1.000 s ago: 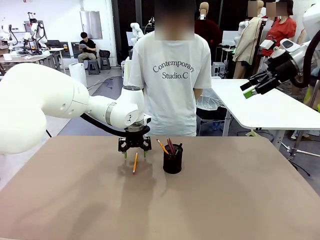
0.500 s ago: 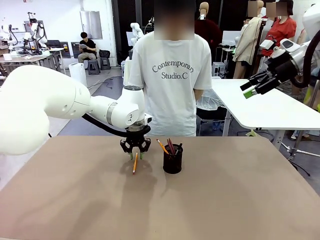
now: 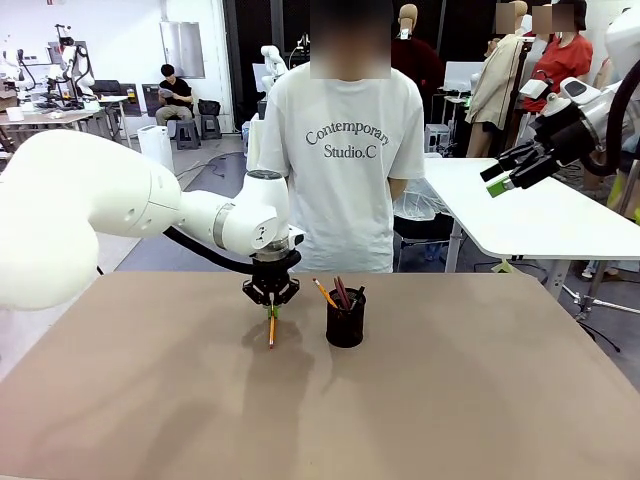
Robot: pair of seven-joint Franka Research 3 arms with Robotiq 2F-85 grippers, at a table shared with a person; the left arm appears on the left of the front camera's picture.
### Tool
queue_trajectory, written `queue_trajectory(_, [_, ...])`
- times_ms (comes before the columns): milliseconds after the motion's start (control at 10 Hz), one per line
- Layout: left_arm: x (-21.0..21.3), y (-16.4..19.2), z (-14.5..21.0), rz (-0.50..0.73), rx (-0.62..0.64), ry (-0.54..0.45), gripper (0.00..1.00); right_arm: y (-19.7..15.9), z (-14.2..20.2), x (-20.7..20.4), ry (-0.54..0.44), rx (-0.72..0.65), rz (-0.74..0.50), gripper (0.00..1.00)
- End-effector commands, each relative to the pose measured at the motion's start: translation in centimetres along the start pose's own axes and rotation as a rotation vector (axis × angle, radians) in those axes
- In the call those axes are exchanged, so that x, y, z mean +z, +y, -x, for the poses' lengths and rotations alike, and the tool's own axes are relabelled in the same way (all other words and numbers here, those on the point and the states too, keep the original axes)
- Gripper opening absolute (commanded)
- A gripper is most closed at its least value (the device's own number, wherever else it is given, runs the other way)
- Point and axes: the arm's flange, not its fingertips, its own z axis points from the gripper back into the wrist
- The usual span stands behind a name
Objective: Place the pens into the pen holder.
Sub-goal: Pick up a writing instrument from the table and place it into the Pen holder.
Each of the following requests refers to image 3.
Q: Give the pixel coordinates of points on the clear plastic bag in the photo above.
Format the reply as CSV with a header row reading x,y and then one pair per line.
x,y
420,200

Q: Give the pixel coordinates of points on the grey metal wall panel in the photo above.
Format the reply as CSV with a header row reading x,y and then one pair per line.
x,y
182,50

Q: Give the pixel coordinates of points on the mannequin in dark red top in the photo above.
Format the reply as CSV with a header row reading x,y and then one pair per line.
x,y
415,65

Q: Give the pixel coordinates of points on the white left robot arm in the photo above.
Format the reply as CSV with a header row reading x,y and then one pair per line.
x,y
100,200

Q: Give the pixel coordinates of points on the mannequin in red shirt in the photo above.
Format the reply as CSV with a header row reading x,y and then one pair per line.
x,y
565,55

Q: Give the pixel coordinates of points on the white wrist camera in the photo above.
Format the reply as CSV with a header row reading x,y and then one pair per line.
x,y
296,236
534,89

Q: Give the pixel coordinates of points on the seated person in black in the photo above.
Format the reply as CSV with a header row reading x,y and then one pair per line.
x,y
175,95

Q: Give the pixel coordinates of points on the white air purifier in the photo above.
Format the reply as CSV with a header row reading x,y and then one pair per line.
x,y
156,145

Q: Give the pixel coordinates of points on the yellow pencil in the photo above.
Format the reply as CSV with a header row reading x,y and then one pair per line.
x,y
272,332
325,294

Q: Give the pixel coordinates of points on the person in white T-shirt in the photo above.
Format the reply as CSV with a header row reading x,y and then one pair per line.
x,y
345,175

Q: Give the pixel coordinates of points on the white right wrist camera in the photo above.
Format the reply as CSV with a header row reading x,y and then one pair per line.
x,y
534,89

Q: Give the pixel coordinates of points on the white background robot with stand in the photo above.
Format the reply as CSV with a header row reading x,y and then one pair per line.
x,y
75,65

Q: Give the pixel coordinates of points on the white computer case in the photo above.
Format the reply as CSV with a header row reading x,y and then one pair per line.
x,y
437,140

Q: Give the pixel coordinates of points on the table with white cloth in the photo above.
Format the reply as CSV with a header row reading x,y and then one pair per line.
x,y
254,145

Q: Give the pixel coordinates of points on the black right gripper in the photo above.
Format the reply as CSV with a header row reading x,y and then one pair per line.
x,y
565,137

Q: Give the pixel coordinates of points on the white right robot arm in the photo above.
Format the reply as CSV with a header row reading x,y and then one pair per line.
x,y
620,50

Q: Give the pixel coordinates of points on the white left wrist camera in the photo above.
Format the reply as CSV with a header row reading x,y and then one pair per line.
x,y
296,236

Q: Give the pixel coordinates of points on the black mesh pen holder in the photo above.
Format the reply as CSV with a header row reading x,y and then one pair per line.
x,y
346,325

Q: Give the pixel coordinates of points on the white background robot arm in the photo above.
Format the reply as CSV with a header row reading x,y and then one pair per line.
x,y
272,60

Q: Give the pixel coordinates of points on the mannequin in beige jacket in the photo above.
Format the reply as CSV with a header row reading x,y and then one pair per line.
x,y
497,85

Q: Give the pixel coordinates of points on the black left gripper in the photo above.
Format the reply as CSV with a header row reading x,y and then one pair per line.
x,y
272,277

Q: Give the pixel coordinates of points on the dark red pencil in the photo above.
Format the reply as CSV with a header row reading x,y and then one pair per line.
x,y
339,296
345,295

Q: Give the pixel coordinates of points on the grey stool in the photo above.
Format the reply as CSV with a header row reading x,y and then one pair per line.
x,y
187,134

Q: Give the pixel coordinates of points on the black bag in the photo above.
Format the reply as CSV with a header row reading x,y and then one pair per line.
x,y
210,107

